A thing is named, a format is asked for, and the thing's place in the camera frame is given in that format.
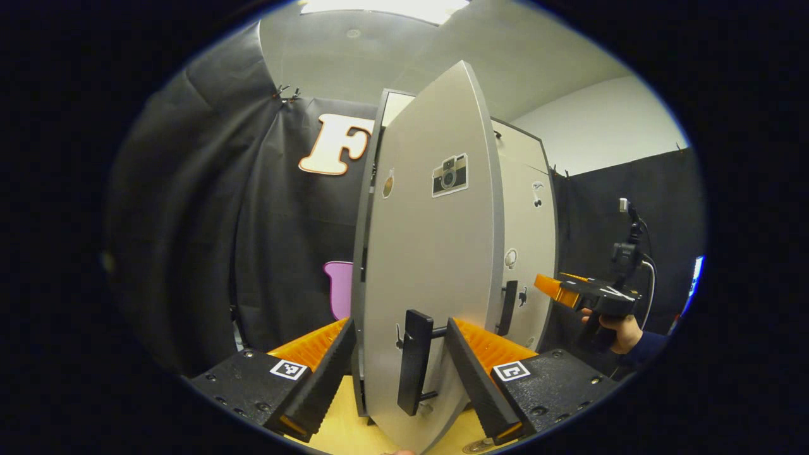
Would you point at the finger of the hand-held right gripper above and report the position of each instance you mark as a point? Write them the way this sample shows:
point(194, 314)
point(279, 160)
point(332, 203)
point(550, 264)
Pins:
point(556, 291)
point(575, 277)

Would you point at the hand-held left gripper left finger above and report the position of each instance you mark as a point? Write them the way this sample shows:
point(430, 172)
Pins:
point(322, 379)

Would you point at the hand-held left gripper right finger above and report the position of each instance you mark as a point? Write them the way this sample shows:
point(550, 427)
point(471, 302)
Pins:
point(483, 385)

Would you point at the round brown coaster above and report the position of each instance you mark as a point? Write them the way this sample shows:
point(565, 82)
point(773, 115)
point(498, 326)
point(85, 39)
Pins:
point(478, 446)

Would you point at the white cabinet door cat sticker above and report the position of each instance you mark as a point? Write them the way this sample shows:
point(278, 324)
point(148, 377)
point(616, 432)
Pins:
point(531, 234)

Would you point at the white and grey cabinet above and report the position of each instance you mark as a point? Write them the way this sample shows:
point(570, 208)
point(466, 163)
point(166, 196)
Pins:
point(361, 303)

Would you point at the computer monitor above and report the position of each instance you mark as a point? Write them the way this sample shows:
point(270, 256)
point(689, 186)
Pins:
point(695, 284)

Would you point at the black backdrop cloth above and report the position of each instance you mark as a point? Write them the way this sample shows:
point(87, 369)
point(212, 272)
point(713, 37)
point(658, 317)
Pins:
point(208, 221)

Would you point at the ceiling light panel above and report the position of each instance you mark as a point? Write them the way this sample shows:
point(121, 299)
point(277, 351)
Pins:
point(385, 7)

